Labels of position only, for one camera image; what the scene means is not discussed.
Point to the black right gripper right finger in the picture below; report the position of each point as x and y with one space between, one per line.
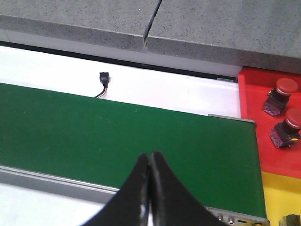
171 203

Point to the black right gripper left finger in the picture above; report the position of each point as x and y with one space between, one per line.
130 205

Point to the yellow mushroom push button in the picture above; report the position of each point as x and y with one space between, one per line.
290 220

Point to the red mushroom push button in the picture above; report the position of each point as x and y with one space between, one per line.
279 96
286 133

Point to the green conveyor belt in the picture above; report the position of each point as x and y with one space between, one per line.
99 141

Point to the yellow plastic tray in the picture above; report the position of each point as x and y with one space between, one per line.
282 196

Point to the small black sensor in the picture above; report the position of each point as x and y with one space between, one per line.
104 78

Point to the red plastic tray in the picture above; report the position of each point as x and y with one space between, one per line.
254 85

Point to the grey speckled stone slab left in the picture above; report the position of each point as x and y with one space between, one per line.
122 24

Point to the grey speckled stone slab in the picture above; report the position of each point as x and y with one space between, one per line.
122 24
256 33

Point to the grey speckled stone slab right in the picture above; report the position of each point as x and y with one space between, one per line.
256 33

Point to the aluminium conveyor side rail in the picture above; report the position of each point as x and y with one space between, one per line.
56 185

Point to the steel conveyor end bracket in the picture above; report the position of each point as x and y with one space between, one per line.
234 118
231 218

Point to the far steel conveyor end bracket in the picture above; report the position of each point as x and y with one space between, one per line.
234 118

